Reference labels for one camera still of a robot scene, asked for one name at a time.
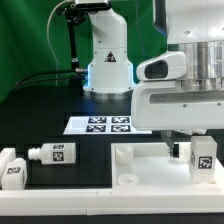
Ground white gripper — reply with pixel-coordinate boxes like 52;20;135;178
131;81;224;158

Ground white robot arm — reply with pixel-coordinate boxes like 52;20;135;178
131;0;224;144

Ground white U-shaped fence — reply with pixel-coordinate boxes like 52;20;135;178
0;144;224;217

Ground white tag sheet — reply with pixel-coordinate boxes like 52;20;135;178
64;116;151;135

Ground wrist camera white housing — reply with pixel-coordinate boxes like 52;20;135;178
136;51;187;81

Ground black camera stand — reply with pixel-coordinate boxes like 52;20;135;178
56;3;87;88

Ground black cables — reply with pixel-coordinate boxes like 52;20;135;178
8;68;88;93

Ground grey cable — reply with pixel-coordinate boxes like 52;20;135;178
46;0;73;86

